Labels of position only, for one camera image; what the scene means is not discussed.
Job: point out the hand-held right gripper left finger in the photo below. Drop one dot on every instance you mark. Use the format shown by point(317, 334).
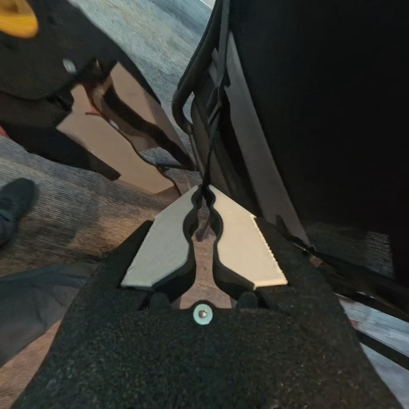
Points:
point(159, 252)

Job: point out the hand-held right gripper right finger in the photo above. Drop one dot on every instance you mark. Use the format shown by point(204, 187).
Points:
point(246, 252)

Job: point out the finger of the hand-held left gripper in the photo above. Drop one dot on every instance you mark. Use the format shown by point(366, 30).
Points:
point(137, 105)
point(102, 143)

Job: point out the black office chair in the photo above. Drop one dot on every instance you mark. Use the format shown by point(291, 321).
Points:
point(319, 111)

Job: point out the person's left shoe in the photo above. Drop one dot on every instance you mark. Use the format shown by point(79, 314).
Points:
point(17, 198)

